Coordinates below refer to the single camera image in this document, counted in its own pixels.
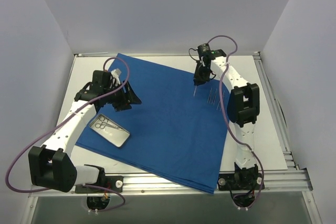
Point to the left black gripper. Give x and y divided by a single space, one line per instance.
123 97

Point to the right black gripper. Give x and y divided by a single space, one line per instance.
200 77

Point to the steel instrument tray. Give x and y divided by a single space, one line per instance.
113 136

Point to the steel ring-handled forceps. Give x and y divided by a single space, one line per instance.
105 125

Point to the blue surgical wrap cloth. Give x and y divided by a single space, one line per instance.
173 134

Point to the steel ring-handled scissors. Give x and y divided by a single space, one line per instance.
104 119

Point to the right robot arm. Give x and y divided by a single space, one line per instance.
242 108

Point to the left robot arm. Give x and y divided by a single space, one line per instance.
50 164

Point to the aluminium back rail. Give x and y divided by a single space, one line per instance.
146 54

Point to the aluminium rail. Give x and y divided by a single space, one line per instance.
274 181
146 54
276 114

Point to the aluminium right rail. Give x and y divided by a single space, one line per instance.
276 114

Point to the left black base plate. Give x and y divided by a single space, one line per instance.
114 183

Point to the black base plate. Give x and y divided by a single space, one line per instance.
236 182
114 183

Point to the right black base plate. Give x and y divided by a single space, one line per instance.
236 182

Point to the aluminium front rail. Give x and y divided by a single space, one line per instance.
274 181

